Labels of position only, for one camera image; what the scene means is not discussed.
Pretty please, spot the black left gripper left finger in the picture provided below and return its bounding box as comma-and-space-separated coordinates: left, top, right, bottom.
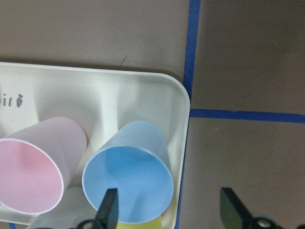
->
94, 188, 119, 229

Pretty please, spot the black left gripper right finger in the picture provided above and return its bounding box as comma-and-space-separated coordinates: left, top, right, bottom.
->
220, 187, 252, 229

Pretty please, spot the yellow plastic cup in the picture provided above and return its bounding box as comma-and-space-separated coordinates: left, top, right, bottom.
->
117, 188, 178, 229

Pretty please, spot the blue plastic cup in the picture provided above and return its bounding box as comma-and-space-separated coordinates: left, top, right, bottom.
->
82, 121, 174, 224

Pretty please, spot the pink plastic cup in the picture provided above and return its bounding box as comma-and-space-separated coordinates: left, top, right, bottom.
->
0, 117, 87, 215

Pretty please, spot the cream plastic tray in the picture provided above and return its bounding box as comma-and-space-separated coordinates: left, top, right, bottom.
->
0, 62, 190, 229

